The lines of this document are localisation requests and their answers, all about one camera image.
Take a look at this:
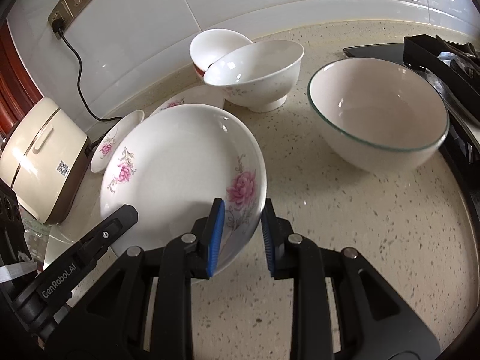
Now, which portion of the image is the red-framed glass door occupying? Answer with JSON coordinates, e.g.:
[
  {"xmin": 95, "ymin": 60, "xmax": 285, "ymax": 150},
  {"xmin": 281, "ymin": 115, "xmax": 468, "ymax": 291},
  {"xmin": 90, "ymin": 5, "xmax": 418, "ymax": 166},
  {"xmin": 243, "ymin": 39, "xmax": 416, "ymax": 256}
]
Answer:
[{"xmin": 0, "ymin": 21, "xmax": 42, "ymax": 138}]

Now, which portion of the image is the black gas stove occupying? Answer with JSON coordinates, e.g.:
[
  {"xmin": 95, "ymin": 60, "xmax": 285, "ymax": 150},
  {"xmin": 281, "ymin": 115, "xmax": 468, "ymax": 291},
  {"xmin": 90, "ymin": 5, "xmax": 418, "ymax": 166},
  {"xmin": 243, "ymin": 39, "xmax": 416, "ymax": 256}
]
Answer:
[{"xmin": 343, "ymin": 35, "xmax": 479, "ymax": 209}]

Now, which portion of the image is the small floral white dish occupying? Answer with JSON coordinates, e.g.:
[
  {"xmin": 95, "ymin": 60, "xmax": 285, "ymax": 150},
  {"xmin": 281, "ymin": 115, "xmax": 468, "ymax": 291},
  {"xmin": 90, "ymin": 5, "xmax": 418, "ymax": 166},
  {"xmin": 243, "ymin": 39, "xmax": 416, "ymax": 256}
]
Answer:
[{"xmin": 90, "ymin": 110, "xmax": 145, "ymax": 173}]

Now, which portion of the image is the large green-rimmed white bowl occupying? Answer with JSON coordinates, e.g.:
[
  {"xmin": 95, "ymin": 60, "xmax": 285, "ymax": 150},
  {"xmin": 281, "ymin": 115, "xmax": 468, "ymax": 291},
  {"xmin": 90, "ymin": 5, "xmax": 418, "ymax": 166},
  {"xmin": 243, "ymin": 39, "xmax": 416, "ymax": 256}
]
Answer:
[{"xmin": 307, "ymin": 58, "xmax": 450, "ymax": 173}]

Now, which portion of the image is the white floral footed bowl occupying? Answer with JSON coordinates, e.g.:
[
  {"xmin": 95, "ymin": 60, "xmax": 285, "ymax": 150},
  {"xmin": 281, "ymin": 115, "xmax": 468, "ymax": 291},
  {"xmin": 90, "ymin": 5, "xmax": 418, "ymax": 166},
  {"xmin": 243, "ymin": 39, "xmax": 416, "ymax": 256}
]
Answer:
[{"xmin": 203, "ymin": 40, "xmax": 304, "ymax": 113}]

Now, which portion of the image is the black power cable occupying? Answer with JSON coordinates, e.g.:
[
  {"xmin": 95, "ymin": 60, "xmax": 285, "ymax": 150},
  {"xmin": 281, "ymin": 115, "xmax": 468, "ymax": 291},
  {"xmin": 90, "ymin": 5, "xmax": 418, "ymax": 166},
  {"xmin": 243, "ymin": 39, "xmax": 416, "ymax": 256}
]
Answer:
[{"xmin": 51, "ymin": 19, "xmax": 125, "ymax": 158}]

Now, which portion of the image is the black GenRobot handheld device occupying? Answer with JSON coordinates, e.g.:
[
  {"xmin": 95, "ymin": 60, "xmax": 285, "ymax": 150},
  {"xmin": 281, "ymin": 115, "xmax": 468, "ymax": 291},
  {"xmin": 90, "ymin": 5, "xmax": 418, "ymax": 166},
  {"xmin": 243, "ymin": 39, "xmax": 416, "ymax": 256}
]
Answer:
[{"xmin": 1, "ymin": 183, "xmax": 138, "ymax": 341}]

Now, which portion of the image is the red-banded white bowl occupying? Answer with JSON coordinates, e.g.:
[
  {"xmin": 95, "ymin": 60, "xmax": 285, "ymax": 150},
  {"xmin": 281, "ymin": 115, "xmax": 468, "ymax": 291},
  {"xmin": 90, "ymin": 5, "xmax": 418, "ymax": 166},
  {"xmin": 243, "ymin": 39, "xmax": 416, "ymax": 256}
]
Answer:
[{"xmin": 189, "ymin": 28, "xmax": 253, "ymax": 79}]

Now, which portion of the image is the cream rice cooker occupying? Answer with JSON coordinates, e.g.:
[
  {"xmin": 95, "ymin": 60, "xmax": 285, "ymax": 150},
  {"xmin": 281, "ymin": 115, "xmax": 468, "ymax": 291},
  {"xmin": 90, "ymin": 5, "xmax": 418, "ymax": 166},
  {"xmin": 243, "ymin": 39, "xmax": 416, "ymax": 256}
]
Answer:
[{"xmin": 1, "ymin": 97, "xmax": 91, "ymax": 224}]

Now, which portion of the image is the large floral white plate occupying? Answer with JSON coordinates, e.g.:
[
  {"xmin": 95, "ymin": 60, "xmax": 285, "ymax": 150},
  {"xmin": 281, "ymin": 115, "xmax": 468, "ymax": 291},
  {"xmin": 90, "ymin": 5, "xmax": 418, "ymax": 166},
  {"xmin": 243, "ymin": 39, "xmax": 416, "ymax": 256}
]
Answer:
[{"xmin": 99, "ymin": 104, "xmax": 267, "ymax": 272}]

